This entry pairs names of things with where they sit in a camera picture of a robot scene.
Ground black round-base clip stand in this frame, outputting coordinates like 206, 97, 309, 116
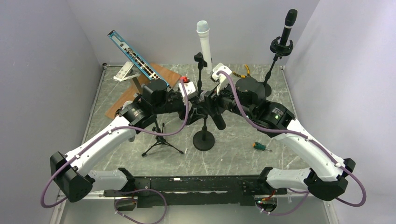
192, 108, 215, 152

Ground blue network switch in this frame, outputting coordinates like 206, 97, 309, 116
107, 30, 171, 90

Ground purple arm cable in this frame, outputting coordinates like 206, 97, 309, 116
216, 70, 367, 207
40, 81, 190, 209

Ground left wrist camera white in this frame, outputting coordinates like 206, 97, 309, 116
178, 77, 198, 104

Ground black slim microphone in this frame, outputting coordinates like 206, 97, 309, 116
279, 9, 298, 46

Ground green orange screwdriver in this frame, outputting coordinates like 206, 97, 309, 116
253, 142, 272, 152

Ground white microphone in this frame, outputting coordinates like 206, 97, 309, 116
196, 20, 212, 74

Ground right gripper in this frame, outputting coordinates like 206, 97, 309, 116
199, 78, 255, 120

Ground metal switch stand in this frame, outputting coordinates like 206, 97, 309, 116
113, 62, 143, 93

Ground black base frame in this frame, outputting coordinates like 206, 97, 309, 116
103, 175, 287, 208

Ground black stand for white microphone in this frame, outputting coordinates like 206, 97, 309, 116
194, 52, 207, 93

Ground yellow pliers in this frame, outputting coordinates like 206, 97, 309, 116
232, 64, 251, 79

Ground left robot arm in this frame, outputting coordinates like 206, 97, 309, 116
50, 77, 198, 203

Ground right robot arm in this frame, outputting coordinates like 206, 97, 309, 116
199, 77, 356, 201

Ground black stand with shock mount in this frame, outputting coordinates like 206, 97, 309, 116
263, 36, 294, 97

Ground wooden board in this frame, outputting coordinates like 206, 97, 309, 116
105, 63, 182, 119

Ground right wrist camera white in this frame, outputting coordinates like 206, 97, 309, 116
211, 63, 232, 95

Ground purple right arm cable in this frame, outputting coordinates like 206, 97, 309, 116
216, 70, 367, 207

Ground black tripod shock-mount stand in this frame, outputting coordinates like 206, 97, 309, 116
141, 120, 184, 157

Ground black handheld microphone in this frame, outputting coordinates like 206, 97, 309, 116
199, 91, 226, 130

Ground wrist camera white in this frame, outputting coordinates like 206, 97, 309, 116
178, 77, 198, 104
211, 63, 232, 95

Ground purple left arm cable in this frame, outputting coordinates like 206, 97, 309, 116
40, 81, 190, 209

